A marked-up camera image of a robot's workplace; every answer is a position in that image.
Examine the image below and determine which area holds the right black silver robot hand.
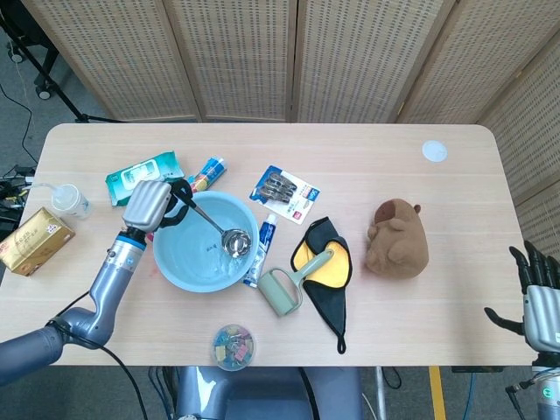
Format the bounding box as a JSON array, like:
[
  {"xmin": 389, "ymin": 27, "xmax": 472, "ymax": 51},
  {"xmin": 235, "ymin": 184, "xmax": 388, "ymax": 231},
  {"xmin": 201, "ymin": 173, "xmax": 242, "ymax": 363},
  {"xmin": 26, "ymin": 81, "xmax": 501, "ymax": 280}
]
[{"xmin": 483, "ymin": 240, "xmax": 560, "ymax": 354}]

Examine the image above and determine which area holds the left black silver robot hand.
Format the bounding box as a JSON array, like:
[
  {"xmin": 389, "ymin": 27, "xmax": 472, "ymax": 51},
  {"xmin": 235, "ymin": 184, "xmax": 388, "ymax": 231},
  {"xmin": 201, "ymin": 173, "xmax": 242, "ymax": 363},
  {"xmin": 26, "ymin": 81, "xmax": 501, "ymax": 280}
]
[{"xmin": 121, "ymin": 177, "xmax": 196, "ymax": 233}]

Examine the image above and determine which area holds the stainless steel ladle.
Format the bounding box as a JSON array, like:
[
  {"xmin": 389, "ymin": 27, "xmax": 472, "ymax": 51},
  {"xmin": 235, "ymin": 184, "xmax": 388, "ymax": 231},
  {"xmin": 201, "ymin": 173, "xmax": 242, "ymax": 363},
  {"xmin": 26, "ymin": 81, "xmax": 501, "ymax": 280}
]
[{"xmin": 185, "ymin": 199, "xmax": 254, "ymax": 259}]

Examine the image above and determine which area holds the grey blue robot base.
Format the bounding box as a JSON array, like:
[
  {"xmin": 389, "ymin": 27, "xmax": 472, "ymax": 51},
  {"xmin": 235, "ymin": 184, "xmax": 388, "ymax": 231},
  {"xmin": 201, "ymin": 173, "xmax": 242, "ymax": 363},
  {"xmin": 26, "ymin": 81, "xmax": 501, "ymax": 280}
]
[{"xmin": 174, "ymin": 366, "xmax": 364, "ymax": 420}]

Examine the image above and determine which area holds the green wet wipes pack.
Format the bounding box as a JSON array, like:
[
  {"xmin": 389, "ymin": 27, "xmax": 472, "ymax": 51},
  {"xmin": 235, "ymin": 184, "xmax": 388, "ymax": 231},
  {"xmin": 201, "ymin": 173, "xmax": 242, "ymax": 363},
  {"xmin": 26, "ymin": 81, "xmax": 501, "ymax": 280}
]
[{"xmin": 105, "ymin": 150, "xmax": 186, "ymax": 207}]

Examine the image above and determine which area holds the light blue plastic basin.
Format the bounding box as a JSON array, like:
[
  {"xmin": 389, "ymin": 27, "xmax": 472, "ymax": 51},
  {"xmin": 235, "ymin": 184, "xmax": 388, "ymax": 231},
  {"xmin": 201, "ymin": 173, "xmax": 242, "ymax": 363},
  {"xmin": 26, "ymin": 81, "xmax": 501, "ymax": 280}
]
[{"xmin": 152, "ymin": 190, "xmax": 259, "ymax": 294}]

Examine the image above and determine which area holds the toothpaste tube behind basin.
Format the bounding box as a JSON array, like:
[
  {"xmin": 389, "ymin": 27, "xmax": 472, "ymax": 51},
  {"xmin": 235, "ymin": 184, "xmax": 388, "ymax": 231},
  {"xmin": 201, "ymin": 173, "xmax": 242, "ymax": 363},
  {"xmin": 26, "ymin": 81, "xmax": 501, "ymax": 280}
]
[{"xmin": 188, "ymin": 156, "xmax": 229, "ymax": 194}]

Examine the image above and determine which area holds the black tripod stand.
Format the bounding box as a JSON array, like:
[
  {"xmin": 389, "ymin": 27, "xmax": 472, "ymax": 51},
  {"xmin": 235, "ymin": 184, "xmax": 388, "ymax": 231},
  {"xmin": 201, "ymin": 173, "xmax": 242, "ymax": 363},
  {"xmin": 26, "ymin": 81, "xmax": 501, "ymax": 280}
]
[{"xmin": 0, "ymin": 0, "xmax": 117, "ymax": 124}]

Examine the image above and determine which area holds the gold tissue box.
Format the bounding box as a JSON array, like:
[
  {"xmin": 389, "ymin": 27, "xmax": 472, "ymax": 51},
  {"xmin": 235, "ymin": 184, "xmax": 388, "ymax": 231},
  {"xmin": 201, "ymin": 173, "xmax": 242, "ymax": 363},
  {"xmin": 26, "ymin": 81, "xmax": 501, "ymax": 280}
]
[{"xmin": 0, "ymin": 206, "xmax": 77, "ymax": 278}]

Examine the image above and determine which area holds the blue white toothpaste tube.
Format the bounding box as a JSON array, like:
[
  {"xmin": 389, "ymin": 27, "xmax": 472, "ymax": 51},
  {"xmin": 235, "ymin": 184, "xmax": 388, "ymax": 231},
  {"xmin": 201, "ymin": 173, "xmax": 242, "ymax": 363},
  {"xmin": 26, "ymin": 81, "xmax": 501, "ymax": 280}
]
[{"xmin": 242, "ymin": 213, "xmax": 282, "ymax": 289}]

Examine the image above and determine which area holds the black electrical equipment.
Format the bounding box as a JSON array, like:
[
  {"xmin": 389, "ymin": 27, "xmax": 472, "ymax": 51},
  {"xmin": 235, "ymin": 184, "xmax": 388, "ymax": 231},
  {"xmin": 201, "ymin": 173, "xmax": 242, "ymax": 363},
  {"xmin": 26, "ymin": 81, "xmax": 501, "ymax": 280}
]
[{"xmin": 0, "ymin": 164, "xmax": 37, "ymax": 228}]

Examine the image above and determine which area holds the green lint roller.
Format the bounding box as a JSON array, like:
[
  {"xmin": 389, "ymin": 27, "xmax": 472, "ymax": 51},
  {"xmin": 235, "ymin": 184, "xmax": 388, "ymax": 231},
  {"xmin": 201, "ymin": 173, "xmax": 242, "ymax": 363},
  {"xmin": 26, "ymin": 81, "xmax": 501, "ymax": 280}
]
[{"xmin": 256, "ymin": 245, "xmax": 337, "ymax": 317}]

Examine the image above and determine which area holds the brown capybara plush toy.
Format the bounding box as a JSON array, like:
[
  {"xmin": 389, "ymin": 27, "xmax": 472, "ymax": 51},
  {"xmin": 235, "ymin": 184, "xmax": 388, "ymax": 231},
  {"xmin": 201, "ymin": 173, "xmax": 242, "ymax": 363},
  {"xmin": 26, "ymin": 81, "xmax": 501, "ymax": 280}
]
[{"xmin": 365, "ymin": 198, "xmax": 431, "ymax": 278}]

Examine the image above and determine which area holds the clear tub of binder clips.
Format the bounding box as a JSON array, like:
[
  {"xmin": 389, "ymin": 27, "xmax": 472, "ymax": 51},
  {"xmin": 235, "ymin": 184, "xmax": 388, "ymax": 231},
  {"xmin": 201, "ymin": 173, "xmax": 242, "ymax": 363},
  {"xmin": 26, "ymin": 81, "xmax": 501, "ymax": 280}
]
[{"xmin": 210, "ymin": 323, "xmax": 259, "ymax": 372}]

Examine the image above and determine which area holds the wooden rattan folding screen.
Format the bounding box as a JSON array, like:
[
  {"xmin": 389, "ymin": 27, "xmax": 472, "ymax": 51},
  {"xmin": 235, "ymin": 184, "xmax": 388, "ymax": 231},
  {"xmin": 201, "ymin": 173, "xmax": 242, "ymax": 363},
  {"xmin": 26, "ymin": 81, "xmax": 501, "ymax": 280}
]
[{"xmin": 19, "ymin": 0, "xmax": 560, "ymax": 255}]

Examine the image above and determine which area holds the white table leg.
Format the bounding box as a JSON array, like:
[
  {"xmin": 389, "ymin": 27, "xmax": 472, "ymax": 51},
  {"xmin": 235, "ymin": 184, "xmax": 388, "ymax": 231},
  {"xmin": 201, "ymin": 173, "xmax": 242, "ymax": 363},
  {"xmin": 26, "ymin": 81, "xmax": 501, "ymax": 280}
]
[{"xmin": 374, "ymin": 367, "xmax": 389, "ymax": 420}]

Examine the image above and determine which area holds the white round sticker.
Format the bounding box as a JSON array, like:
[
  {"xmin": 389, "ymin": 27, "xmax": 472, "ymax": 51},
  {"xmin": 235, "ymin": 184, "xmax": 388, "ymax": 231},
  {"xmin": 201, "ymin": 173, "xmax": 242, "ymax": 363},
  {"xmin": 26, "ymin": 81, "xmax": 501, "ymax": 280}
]
[{"xmin": 422, "ymin": 139, "xmax": 449, "ymax": 164}]

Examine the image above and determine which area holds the black yellow hanging towel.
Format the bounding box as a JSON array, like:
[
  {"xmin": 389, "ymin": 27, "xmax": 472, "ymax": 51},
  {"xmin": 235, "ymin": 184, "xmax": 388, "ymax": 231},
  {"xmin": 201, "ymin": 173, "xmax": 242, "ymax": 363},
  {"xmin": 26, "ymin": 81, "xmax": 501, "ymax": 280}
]
[{"xmin": 290, "ymin": 215, "xmax": 354, "ymax": 355}]

